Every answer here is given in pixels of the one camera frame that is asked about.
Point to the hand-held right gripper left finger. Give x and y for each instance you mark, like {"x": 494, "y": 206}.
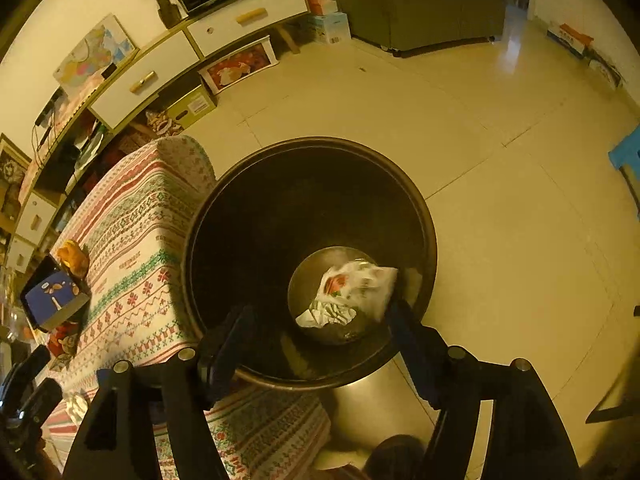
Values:
{"x": 235, "y": 340}

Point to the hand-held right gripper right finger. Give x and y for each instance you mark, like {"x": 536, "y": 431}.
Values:
{"x": 405, "y": 330}

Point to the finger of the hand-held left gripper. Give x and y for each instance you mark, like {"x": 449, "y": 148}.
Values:
{"x": 30, "y": 367}
{"x": 45, "y": 402}

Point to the dark brown round trash bin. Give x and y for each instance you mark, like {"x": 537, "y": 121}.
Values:
{"x": 250, "y": 240}

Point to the crumpled white tissue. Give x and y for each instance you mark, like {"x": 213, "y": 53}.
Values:
{"x": 77, "y": 406}

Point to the white printed plastic bag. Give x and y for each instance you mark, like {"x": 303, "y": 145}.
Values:
{"x": 360, "y": 285}

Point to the blue tissue box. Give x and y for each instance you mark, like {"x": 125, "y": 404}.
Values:
{"x": 52, "y": 297}

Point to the crumpled white paper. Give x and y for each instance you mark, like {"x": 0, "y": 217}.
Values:
{"x": 325, "y": 316}

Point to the orange lumpy object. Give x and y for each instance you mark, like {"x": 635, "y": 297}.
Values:
{"x": 74, "y": 259}

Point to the patterned striped tablecloth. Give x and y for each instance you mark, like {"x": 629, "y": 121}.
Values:
{"x": 135, "y": 240}

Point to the black electronic box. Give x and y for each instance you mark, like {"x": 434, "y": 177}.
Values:
{"x": 57, "y": 170}

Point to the wooden framed picture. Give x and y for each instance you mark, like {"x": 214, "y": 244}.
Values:
{"x": 12, "y": 165}

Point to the stack of papers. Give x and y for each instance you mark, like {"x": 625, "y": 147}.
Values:
{"x": 92, "y": 142}

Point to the yellow cardboard box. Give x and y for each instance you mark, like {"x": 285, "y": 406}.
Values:
{"x": 192, "y": 106}

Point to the black power strip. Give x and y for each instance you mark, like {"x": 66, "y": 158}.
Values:
{"x": 50, "y": 107}

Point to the pink floral cabinet runner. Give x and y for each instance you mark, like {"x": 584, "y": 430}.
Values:
{"x": 75, "y": 105}

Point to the white framed orange picture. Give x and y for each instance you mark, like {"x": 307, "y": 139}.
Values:
{"x": 237, "y": 66}

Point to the blue plastic stool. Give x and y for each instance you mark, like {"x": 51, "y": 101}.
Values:
{"x": 627, "y": 155}

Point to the small black box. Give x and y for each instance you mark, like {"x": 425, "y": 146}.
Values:
{"x": 110, "y": 71}

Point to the long white television cabinet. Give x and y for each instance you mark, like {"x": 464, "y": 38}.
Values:
{"x": 289, "y": 40}

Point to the white and blue box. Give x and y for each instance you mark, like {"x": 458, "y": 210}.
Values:
{"x": 330, "y": 27}

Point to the colourful map poster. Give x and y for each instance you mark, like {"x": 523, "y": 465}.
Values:
{"x": 95, "y": 52}

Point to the tall grey cabinet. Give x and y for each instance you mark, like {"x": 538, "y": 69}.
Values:
{"x": 410, "y": 5}

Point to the printed flat carton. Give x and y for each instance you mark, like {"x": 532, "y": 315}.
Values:
{"x": 570, "y": 40}
{"x": 605, "y": 69}

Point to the orange small box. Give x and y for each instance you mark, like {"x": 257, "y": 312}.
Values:
{"x": 321, "y": 2}

